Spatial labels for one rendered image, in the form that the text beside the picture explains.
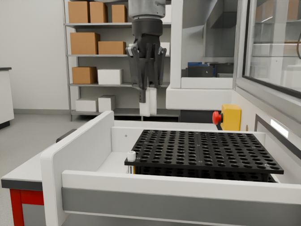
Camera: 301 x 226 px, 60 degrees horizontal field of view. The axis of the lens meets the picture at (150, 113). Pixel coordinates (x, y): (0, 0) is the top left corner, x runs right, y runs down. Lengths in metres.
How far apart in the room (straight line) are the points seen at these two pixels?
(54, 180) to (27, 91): 5.01
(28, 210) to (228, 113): 0.59
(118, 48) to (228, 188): 4.01
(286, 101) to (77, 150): 0.33
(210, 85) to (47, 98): 4.24
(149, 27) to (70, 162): 0.36
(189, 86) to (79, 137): 0.88
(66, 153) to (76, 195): 0.06
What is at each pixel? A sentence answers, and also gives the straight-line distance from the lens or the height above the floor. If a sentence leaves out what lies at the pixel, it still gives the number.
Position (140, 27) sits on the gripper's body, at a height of 1.12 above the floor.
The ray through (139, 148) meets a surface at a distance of 0.44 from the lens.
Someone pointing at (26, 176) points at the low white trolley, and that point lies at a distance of 0.74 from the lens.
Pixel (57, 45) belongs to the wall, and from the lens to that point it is 5.05.
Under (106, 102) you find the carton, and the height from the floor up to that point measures 0.31.
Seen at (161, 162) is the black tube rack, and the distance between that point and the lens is 0.39.
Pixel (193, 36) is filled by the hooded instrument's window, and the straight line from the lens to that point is 1.26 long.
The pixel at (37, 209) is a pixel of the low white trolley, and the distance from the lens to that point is 0.76.
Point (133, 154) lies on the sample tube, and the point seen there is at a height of 0.91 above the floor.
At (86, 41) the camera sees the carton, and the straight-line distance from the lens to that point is 4.39.
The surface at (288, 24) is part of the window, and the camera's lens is 0.52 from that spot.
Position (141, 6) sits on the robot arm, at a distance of 0.63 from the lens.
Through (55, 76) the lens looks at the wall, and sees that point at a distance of 5.09.
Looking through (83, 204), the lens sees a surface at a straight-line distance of 0.39.
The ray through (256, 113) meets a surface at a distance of 0.61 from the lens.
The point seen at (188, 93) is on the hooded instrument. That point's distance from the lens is 1.25.
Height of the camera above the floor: 1.05
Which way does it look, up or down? 12 degrees down
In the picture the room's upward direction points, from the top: straight up
